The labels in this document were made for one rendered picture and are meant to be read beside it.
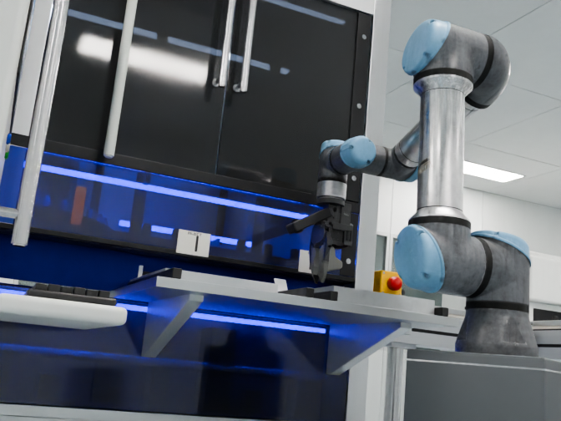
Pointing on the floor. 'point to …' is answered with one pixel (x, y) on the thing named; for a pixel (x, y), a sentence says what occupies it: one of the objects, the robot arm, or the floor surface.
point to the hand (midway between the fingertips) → (316, 277)
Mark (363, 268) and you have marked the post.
